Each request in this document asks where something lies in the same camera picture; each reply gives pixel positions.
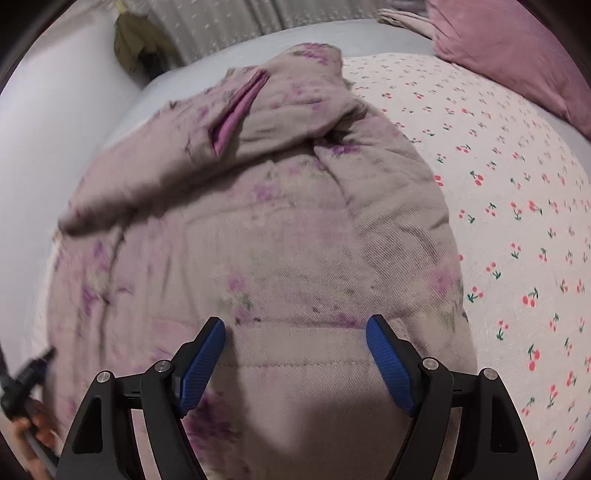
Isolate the grey bed sheet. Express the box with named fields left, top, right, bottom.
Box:
left=99, top=30, right=444, bottom=153

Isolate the beige crumpled cloth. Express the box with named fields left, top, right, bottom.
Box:
left=375, top=6, right=437, bottom=40

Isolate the pink velvet pillow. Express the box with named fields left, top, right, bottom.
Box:
left=425, top=0, right=591, bottom=139

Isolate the floral quilted garment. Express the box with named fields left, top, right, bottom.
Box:
left=45, top=42, right=478, bottom=480

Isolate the grey patterned curtain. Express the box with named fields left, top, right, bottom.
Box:
left=143, top=0, right=398, bottom=65

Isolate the cherry print bed sheet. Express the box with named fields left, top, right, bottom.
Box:
left=344, top=52, right=591, bottom=480

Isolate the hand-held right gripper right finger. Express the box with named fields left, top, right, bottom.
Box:
left=366, top=315, right=539, bottom=480

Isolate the olive green cloth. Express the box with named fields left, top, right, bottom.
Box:
left=113, top=9, right=174, bottom=77

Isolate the person's left hand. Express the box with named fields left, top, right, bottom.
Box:
left=10, top=401, right=63, bottom=480

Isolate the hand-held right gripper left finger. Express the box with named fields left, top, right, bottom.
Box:
left=59, top=316, right=226, bottom=480

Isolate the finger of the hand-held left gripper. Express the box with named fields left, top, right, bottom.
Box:
left=0, top=347, right=56, bottom=416

